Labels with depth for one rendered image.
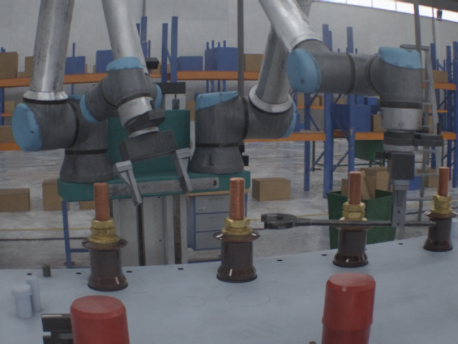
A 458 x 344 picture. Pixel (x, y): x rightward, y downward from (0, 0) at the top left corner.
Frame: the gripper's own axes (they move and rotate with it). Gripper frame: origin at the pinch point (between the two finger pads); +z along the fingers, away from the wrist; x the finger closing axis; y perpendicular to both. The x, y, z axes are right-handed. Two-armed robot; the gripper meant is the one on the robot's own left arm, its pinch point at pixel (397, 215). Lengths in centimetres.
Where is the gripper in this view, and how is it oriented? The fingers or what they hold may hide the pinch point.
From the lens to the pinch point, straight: 114.9
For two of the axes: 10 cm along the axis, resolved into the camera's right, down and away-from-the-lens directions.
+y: -9.8, -0.2, 2.1
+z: 0.0, 9.9, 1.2
